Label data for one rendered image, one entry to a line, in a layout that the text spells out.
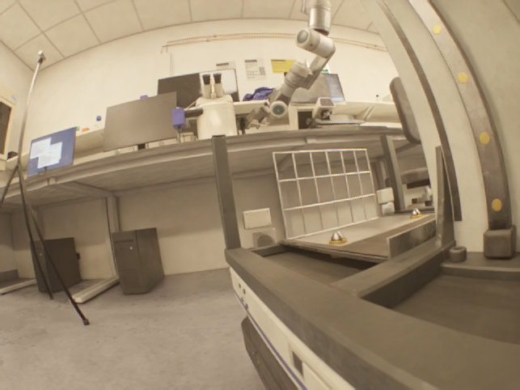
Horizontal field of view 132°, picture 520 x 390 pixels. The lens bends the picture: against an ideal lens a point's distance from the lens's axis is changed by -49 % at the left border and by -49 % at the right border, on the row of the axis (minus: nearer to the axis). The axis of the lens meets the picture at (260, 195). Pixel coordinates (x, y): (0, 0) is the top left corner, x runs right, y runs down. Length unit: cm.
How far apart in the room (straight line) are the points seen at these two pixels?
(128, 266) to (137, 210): 65
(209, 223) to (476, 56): 179
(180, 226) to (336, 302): 175
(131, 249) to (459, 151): 144
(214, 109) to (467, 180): 107
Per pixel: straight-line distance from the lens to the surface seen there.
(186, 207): 185
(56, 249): 202
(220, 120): 113
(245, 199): 182
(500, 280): 23
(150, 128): 151
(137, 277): 145
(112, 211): 196
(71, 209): 236
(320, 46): 97
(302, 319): 15
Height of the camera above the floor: 40
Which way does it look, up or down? 5 degrees up
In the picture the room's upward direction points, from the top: 9 degrees counter-clockwise
